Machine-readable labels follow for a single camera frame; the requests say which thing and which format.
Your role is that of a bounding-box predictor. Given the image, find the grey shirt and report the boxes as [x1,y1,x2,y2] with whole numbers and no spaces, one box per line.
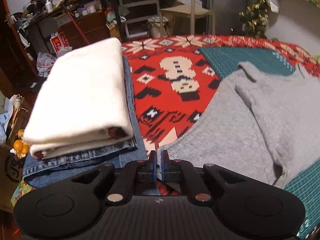
[160,62,320,190]

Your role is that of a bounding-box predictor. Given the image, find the beige plastic chair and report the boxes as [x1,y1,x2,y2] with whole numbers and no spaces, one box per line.
[160,0,216,37]

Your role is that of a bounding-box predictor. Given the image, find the folded blue jeans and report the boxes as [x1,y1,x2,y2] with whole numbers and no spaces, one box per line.
[22,56,148,189]

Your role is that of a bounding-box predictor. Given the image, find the red handled broom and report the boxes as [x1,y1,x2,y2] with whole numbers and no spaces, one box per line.
[61,1,90,44]

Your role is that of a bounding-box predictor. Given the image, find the orange fruit ornament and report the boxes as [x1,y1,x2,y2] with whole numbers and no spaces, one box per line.
[10,129,30,159]

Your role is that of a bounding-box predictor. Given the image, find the red cardboard box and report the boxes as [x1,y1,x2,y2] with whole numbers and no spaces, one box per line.
[49,34,72,57]

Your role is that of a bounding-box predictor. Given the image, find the red patterned blanket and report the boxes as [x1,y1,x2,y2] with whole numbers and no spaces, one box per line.
[121,35,320,195]

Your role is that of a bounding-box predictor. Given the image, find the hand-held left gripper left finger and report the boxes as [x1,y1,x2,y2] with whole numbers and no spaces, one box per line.
[71,151,158,207]

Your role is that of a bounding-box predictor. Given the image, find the silver refrigerator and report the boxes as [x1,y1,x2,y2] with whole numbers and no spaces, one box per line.
[212,0,253,34]

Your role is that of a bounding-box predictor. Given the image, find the green cutting mat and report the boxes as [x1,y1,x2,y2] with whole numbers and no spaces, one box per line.
[199,47,320,239]

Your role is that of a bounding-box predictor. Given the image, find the brown cardboard box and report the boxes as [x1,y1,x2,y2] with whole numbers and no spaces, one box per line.
[0,90,33,212]

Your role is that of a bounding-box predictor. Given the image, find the brown wooden drawer cabinet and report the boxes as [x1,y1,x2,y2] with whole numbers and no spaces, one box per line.
[57,12,113,49]

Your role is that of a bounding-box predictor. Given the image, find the white canvas bag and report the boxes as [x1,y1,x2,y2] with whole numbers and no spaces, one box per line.
[147,16,169,38]

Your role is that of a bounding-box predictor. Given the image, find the printed white plastic bag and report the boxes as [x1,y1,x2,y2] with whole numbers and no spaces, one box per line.
[36,52,57,77]

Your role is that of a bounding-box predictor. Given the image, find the kraft paper bag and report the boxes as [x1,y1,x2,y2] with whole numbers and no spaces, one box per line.
[107,20,123,39]

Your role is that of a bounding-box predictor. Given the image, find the brown wooden door frame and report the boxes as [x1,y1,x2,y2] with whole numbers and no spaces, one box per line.
[0,0,40,85]

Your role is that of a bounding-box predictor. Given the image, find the dark wooden desk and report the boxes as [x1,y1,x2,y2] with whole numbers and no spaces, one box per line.
[100,0,190,43]

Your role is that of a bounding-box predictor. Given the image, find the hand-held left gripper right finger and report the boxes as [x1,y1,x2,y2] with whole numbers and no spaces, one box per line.
[161,150,247,207]

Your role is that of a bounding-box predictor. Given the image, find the small Christmas tree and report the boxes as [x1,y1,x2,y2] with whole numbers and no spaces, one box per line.
[237,0,269,39]

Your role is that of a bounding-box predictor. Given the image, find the white cardboard box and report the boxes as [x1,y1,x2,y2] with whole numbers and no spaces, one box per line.
[179,0,203,8]

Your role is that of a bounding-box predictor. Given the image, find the folded white cloth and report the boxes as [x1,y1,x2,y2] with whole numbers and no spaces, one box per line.
[24,37,133,160]

